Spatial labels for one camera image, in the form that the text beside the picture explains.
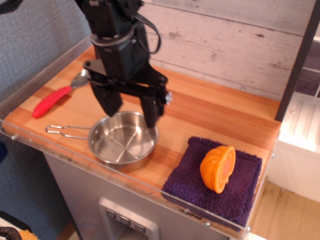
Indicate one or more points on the orange plastic pumpkin half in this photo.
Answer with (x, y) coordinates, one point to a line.
(217, 166)

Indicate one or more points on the silver toy fridge cabinet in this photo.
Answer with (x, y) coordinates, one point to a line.
(106, 205)

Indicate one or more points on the purple cloth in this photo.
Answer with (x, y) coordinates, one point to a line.
(234, 204)

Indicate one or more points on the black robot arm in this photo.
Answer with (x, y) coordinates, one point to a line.
(108, 18)

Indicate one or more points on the stainless steel pot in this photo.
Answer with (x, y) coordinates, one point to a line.
(122, 142)

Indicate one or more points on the red handled metal spoon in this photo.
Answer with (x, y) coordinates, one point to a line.
(80, 80)

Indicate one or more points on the dark right shelf post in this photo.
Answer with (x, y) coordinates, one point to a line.
(304, 49)

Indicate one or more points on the orange toy bottom left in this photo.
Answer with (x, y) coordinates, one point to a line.
(11, 233)

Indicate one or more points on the clear acrylic table guard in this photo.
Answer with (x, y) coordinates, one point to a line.
(199, 108)

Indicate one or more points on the white toy sink unit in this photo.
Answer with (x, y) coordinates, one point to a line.
(295, 163)

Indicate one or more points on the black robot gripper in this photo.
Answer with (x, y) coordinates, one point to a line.
(122, 66)

